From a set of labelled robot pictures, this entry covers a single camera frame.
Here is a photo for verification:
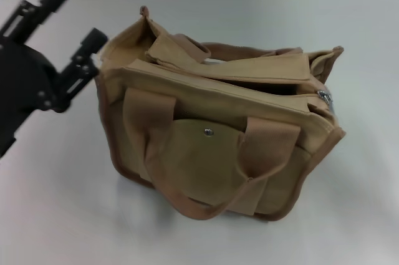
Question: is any khaki canvas food bag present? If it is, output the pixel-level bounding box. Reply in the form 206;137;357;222
95;5;347;223

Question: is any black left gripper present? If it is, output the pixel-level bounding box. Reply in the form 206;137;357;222
0;0;109;160

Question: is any silver metal zipper pull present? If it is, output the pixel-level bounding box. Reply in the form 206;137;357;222
316;89;334;104

